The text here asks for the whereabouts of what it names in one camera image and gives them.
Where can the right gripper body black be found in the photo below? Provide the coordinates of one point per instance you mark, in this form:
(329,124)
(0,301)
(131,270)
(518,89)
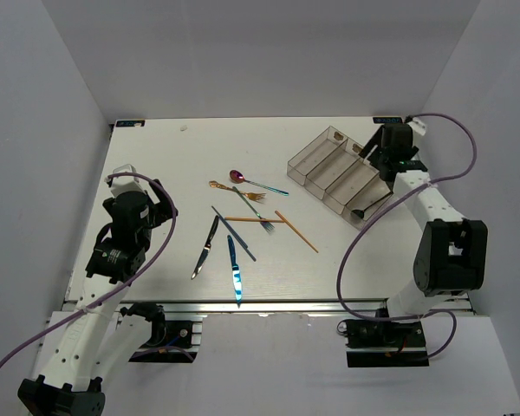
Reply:
(378,159)

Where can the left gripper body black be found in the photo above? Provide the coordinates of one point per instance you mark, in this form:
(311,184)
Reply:
(158,213)

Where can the black spoon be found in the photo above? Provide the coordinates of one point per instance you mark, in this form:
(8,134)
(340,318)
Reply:
(360,213)

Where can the iridescent purple spoon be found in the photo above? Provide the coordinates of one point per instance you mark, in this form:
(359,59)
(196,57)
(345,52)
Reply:
(238,178)

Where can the orange chopstick horizontal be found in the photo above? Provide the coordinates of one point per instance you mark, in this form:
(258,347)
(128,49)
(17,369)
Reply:
(254,220)

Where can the ornate gold fork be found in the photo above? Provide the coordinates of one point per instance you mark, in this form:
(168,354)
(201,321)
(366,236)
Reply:
(252,196)

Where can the orange chopstick diagonal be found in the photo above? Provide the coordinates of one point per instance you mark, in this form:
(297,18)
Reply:
(296,231)

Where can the iridescent green fork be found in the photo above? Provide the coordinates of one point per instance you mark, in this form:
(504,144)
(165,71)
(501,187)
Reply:
(269,227)

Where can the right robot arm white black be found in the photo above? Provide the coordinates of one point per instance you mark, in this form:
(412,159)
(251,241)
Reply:
(450,259)

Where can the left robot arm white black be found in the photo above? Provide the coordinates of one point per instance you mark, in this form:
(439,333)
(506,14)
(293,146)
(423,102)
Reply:
(87,358)

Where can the blue label right corner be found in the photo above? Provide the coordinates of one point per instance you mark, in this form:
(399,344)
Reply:
(387,120)

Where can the blue label corner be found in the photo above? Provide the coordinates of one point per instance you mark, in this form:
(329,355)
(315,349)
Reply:
(387,120)
(129,123)

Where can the clear compartment organizer tray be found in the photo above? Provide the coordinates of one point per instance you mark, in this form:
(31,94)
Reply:
(330,169)

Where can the blue label left corner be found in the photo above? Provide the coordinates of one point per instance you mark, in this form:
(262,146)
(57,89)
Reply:
(129,123)

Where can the blue iridescent knife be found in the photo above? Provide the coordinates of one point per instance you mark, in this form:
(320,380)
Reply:
(236,277)

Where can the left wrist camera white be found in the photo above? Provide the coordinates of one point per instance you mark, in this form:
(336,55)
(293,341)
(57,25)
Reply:
(123,184)

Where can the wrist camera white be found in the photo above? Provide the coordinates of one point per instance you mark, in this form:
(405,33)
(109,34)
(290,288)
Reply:
(417,125)
(123,184)

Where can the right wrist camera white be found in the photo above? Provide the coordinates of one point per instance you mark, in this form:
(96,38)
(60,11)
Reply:
(417,125)

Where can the black handle silver knife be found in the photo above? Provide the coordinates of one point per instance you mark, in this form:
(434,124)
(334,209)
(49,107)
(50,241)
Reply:
(207,248)

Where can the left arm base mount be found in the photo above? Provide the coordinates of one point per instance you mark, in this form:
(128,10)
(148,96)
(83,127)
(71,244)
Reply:
(170,340)

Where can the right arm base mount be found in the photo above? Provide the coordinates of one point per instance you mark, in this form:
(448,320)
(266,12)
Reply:
(383,344)

